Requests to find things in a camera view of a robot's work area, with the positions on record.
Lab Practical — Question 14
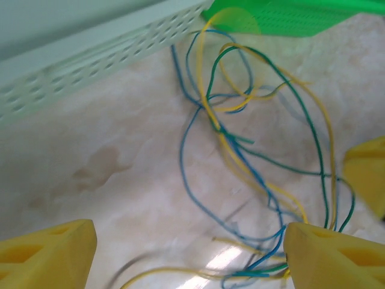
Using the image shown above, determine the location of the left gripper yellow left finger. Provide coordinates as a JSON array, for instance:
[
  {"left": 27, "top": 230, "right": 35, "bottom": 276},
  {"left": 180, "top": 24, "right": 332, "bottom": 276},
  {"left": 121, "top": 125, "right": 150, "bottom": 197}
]
[{"left": 0, "top": 219, "right": 97, "bottom": 289}]

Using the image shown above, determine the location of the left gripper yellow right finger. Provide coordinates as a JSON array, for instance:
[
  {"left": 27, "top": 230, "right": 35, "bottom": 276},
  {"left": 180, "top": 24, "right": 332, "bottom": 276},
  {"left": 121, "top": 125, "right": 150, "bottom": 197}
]
[{"left": 283, "top": 222, "right": 385, "bottom": 289}]

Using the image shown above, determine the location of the yellow cable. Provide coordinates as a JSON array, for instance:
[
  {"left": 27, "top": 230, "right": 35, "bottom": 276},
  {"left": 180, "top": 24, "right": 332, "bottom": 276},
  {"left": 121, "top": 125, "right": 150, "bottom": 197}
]
[
  {"left": 119, "top": 236, "right": 291, "bottom": 289},
  {"left": 218, "top": 43, "right": 337, "bottom": 231},
  {"left": 196, "top": 14, "right": 309, "bottom": 225}
]

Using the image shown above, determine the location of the green cable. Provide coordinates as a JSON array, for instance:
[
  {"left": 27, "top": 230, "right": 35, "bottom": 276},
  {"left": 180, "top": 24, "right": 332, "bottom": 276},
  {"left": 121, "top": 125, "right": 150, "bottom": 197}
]
[{"left": 206, "top": 46, "right": 329, "bottom": 229}]

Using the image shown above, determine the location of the tangle of blue-green wires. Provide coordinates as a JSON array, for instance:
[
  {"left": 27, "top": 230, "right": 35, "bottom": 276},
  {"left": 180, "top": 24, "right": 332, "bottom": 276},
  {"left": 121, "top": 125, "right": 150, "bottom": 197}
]
[{"left": 215, "top": 126, "right": 357, "bottom": 234}]

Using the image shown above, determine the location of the blue cable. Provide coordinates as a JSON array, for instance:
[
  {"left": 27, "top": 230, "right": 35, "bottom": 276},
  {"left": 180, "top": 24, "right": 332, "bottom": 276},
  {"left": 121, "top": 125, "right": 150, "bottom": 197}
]
[
  {"left": 170, "top": 45, "right": 286, "bottom": 241},
  {"left": 179, "top": 105, "right": 286, "bottom": 241},
  {"left": 185, "top": 29, "right": 254, "bottom": 114}
]

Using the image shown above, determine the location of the bright green perforated plastic basket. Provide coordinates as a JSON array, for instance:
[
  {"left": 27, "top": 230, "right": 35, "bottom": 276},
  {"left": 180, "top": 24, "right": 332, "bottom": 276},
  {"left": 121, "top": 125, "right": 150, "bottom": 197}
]
[{"left": 200, "top": 0, "right": 385, "bottom": 39}]

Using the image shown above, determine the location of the mint perforated plastic basket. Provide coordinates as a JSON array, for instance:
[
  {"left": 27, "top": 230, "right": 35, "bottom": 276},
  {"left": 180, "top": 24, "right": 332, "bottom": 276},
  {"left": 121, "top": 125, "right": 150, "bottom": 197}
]
[{"left": 0, "top": 0, "right": 216, "bottom": 127}]

